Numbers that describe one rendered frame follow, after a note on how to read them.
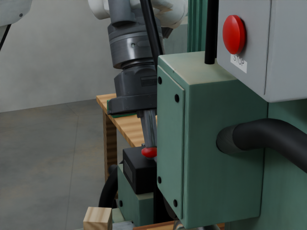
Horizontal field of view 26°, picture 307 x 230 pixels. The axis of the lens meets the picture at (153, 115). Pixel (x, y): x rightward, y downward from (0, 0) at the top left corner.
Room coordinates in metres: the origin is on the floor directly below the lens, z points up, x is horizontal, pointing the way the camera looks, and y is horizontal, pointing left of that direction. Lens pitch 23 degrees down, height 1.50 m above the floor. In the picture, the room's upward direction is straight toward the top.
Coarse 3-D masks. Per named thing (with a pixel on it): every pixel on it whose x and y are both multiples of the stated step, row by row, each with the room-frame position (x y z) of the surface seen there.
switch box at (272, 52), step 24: (240, 0) 0.50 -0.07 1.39; (264, 0) 0.46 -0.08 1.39; (288, 0) 0.45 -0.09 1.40; (264, 24) 0.46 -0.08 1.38; (288, 24) 0.45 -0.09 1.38; (264, 48) 0.46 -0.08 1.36; (288, 48) 0.45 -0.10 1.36; (240, 72) 0.49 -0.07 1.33; (264, 72) 0.45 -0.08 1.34; (288, 72) 0.45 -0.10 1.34; (264, 96) 0.45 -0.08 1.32; (288, 96) 0.45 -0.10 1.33
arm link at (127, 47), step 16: (144, 32) 1.02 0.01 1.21; (112, 48) 1.03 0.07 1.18; (128, 48) 1.01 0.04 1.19; (144, 48) 1.01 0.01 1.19; (128, 64) 1.01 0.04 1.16; (144, 64) 1.01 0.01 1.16; (128, 80) 1.00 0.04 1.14; (144, 80) 1.00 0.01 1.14; (128, 96) 0.98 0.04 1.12; (144, 96) 0.99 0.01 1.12; (112, 112) 0.97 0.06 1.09; (128, 112) 1.00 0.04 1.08
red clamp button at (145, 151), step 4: (144, 148) 0.99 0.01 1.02; (148, 148) 0.99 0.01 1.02; (152, 148) 0.99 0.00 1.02; (156, 148) 0.99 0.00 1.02; (144, 152) 0.98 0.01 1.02; (148, 152) 0.97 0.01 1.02; (152, 152) 0.97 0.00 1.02; (156, 152) 0.98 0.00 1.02; (148, 156) 0.97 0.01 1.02; (152, 156) 0.97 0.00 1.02
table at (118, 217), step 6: (114, 210) 1.05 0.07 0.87; (120, 210) 1.05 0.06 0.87; (114, 216) 1.03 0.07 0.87; (120, 216) 1.03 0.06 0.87; (114, 222) 1.01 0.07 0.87; (120, 222) 0.96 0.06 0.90; (126, 222) 0.96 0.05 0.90; (114, 228) 0.94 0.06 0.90; (120, 228) 0.94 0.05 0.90; (126, 228) 0.94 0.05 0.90; (132, 228) 0.94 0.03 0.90
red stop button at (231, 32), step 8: (232, 16) 0.49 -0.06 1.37; (224, 24) 0.50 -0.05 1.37; (232, 24) 0.49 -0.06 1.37; (240, 24) 0.48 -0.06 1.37; (224, 32) 0.50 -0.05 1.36; (232, 32) 0.48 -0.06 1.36; (240, 32) 0.48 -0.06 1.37; (224, 40) 0.50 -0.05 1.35; (232, 40) 0.48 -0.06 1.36; (240, 40) 0.48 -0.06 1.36; (232, 48) 0.48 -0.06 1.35; (240, 48) 0.48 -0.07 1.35
